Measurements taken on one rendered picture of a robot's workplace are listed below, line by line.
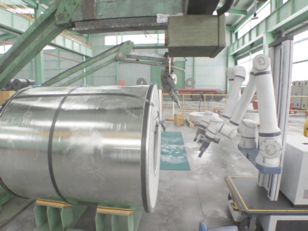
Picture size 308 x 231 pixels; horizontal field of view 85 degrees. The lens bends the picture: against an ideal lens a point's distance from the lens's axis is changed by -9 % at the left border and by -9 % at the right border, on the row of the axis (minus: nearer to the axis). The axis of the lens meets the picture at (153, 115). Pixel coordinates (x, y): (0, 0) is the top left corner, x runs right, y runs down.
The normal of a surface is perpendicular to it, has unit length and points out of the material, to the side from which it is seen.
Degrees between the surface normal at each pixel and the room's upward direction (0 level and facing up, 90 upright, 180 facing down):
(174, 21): 88
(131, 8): 90
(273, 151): 100
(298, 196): 90
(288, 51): 90
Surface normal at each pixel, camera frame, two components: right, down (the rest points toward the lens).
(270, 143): -0.51, 0.18
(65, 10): -0.28, 0.14
